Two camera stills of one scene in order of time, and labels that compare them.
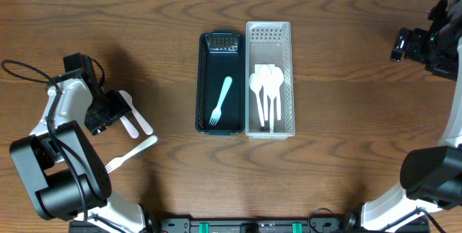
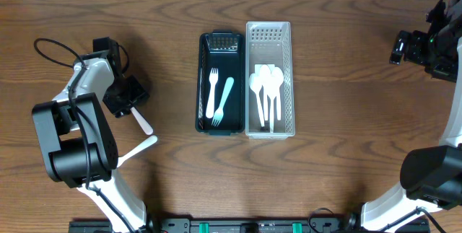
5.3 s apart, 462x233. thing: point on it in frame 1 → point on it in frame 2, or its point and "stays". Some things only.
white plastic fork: x=133 y=133 → x=214 y=76
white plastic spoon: x=255 y=84 stays
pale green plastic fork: x=216 y=114 stays
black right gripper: x=411 y=44 stays
